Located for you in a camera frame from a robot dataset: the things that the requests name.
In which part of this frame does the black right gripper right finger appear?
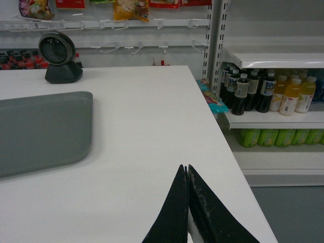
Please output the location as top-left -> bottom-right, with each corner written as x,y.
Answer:
188,165 -> 258,242

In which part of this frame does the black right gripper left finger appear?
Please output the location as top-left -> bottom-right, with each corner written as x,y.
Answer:
143,165 -> 189,243

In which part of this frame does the grey silver tray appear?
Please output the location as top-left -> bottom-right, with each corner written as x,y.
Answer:
1,91 -> 93,178

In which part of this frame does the white checkout counter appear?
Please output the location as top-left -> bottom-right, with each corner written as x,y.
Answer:
1,66 -> 276,242

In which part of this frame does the teal snack bag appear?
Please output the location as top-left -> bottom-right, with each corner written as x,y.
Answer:
196,79 -> 228,114

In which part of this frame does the green drink bottle row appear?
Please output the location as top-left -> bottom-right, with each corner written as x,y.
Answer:
237,129 -> 323,148

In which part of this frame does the white middle shelf board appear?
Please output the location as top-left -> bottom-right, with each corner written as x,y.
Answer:
218,103 -> 323,130

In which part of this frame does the white shelf board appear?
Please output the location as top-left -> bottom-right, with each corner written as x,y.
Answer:
218,103 -> 323,130
222,47 -> 323,69

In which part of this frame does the dark tea bottle front left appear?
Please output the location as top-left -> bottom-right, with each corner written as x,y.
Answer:
231,73 -> 249,115

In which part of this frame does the dark tea bottle middle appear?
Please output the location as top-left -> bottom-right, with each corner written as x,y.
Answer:
245,70 -> 259,111

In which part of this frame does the orange juice bottle front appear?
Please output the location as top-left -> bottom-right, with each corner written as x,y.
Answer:
279,78 -> 301,116

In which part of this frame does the orange juice bottle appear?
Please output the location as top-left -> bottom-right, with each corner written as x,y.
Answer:
279,78 -> 301,116
269,75 -> 287,111

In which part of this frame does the dark tea bottle blue label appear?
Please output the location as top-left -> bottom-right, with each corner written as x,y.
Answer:
256,72 -> 276,113

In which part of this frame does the white upper shelf board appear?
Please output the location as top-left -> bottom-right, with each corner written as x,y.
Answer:
222,47 -> 323,69

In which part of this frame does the orange juice bottle left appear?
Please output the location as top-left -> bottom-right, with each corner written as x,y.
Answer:
269,75 -> 287,111

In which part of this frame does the yellow juice bottle right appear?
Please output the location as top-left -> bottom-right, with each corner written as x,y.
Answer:
295,76 -> 316,113

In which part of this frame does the black barcode scanner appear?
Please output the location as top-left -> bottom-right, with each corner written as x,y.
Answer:
38,31 -> 83,84

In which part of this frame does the yellow hanging snack bag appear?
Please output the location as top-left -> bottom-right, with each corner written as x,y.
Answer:
113,0 -> 149,22

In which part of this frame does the red hanging snack bag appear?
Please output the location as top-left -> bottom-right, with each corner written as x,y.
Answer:
149,0 -> 179,9

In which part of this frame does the white slotted shelf upright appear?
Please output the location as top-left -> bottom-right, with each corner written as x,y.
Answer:
202,0 -> 231,94

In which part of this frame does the red cap bottle row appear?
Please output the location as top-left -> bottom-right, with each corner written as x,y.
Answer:
1,49 -> 49,70

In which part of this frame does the purple hanging snack bag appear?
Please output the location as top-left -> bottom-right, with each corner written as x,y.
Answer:
18,0 -> 55,20

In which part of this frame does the white wire hook rack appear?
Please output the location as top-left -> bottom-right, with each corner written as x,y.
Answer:
1,14 -> 211,53

